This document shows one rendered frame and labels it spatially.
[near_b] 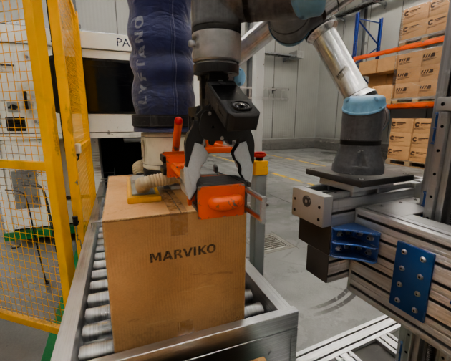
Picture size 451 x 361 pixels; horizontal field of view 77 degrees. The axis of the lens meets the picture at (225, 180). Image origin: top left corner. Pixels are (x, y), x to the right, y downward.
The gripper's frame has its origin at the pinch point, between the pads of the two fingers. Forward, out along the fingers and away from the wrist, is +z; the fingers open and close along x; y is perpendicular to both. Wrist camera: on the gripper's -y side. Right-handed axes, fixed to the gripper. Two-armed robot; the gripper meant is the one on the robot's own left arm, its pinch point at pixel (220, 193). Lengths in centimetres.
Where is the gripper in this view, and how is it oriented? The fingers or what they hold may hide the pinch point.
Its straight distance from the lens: 46.5
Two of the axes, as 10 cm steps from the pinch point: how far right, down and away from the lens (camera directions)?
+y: -3.3, -2.1, 9.2
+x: -9.4, 0.7, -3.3
